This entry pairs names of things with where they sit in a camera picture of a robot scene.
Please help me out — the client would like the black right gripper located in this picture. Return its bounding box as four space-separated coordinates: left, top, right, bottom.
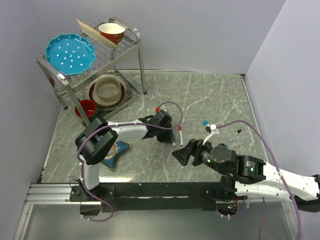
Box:
170 136 228 176

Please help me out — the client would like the white marker with red tip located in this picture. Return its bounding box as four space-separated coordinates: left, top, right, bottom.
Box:
178 125 184 148

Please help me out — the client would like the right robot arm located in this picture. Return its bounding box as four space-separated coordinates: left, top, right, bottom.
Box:
172 139 320 213

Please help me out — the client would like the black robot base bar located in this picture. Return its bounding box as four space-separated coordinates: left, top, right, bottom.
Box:
69 181 248 216

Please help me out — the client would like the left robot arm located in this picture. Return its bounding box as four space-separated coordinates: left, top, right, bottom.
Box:
75 109 174 201

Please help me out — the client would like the blue star shaped dish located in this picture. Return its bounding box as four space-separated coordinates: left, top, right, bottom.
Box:
102 141 129 168

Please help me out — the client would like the small glass bowl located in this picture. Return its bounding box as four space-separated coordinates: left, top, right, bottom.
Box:
105 143 118 160

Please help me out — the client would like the beige bowl on rack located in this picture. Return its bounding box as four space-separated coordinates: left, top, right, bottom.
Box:
94 77 122 102

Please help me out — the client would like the red cup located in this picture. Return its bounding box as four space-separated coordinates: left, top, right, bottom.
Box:
79 99 98 119

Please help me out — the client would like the metal dish rack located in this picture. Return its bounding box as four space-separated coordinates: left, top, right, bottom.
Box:
37 16 147 117

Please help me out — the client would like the red and white bowl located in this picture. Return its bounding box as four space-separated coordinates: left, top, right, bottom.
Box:
98 23 126 45

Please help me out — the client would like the beige rectangular plate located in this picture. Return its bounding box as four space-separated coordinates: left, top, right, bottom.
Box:
76 19 120 49

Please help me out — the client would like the blue polka dot plate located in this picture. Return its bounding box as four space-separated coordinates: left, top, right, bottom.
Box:
45 33 96 76

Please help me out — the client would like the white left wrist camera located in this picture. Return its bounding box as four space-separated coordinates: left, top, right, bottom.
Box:
155 107 167 113

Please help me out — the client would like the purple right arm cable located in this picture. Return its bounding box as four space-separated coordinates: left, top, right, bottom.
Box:
217 119 302 240

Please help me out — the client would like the aluminium rail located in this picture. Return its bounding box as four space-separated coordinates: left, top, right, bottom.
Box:
24 182 76 205

